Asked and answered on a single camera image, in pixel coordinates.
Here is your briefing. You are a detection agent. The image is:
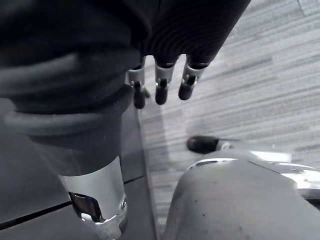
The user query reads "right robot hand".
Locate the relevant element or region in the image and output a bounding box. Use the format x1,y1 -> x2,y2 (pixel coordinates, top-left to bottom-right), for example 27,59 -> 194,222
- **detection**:
0,0 -> 252,240

